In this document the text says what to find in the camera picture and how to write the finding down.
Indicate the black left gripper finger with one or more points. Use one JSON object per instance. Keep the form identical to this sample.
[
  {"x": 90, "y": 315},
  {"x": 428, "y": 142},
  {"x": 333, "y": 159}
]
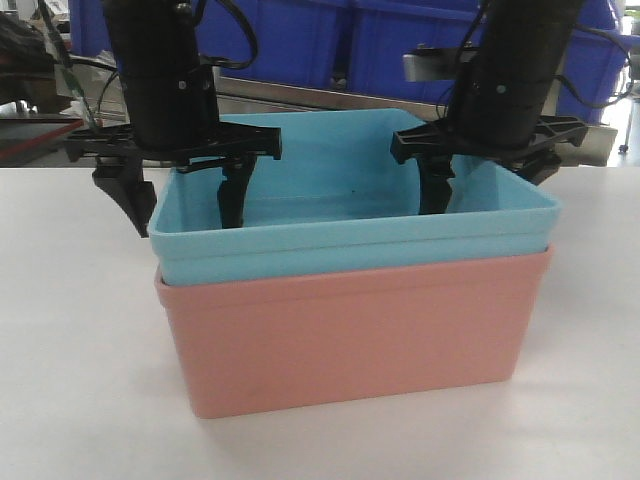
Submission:
[
  {"x": 122, "y": 179},
  {"x": 232, "y": 192}
]

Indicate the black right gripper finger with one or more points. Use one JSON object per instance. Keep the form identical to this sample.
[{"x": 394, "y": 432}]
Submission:
[
  {"x": 435, "y": 190},
  {"x": 537, "y": 167}
]

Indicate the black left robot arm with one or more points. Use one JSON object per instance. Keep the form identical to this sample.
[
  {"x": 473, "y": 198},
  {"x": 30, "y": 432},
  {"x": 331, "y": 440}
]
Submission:
[{"x": 170, "y": 95}]

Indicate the blue bin upper left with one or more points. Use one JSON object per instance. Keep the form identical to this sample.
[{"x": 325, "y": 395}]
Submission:
[{"x": 296, "y": 39}]

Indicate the blue bin far left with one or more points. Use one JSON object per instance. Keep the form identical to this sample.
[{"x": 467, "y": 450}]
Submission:
[{"x": 89, "y": 34}]

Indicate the stainless steel shelf rack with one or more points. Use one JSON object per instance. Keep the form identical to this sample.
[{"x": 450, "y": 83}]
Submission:
[{"x": 240, "y": 95}]

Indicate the pink plastic box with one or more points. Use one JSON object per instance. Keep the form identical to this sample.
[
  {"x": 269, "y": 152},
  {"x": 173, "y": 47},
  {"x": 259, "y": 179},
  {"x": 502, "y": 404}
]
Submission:
[{"x": 262, "y": 345}]

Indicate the blue bin upper right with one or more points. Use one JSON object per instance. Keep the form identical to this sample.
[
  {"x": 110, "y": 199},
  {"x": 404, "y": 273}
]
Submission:
[{"x": 593, "y": 63}]

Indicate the light blue plastic box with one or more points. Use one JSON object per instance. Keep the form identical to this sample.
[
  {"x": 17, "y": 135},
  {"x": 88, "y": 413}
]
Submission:
[{"x": 337, "y": 200}]

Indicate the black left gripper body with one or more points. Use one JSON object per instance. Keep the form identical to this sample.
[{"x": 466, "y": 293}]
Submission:
[{"x": 231, "y": 144}]

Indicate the blue bin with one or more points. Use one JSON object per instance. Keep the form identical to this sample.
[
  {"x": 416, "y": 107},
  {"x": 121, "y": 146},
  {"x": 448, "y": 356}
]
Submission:
[
  {"x": 296, "y": 39},
  {"x": 89, "y": 34},
  {"x": 384, "y": 31},
  {"x": 593, "y": 63}
]

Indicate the red framed black cart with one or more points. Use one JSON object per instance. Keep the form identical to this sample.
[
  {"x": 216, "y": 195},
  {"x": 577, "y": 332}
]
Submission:
[{"x": 35, "y": 141}]

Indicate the dark bag at left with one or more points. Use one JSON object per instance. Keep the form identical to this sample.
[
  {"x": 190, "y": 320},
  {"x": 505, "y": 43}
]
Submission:
[{"x": 27, "y": 70}]

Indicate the blue bin upper middle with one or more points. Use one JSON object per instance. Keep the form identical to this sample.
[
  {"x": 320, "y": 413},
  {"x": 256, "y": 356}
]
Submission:
[{"x": 384, "y": 31}]

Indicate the cardboard box far background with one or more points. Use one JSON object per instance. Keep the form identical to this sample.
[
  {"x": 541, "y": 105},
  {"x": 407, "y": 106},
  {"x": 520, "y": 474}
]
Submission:
[{"x": 57, "y": 12}]

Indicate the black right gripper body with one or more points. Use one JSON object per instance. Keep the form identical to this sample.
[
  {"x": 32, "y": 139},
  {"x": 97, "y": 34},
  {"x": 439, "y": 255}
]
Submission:
[{"x": 437, "y": 138}]

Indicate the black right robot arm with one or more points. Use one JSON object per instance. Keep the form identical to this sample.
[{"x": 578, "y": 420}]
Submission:
[{"x": 495, "y": 111}]

